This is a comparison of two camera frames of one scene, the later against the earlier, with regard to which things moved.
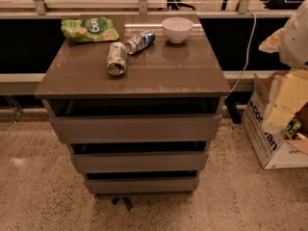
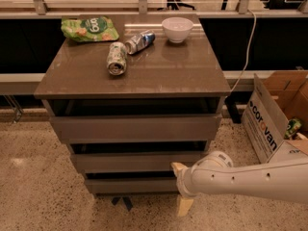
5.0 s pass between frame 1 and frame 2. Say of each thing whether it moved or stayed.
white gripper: moved
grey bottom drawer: stayed
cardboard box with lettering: stayed
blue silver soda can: stayed
